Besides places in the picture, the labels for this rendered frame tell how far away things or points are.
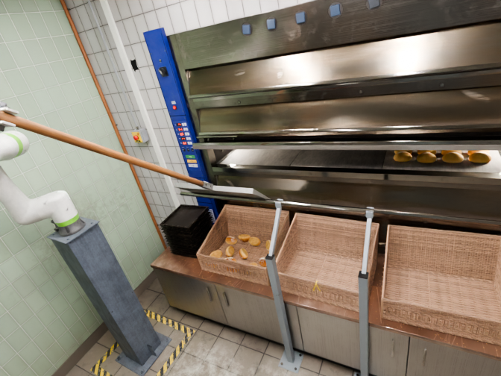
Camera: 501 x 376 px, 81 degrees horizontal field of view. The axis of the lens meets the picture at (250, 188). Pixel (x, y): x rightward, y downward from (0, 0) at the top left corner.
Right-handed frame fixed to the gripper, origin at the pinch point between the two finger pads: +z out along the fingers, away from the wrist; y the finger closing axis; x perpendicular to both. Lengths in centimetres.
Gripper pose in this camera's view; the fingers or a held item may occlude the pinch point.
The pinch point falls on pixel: (4, 117)
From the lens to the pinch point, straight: 109.2
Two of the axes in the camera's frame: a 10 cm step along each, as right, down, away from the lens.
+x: -4.5, -1.9, -8.8
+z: 8.8, 0.7, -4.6
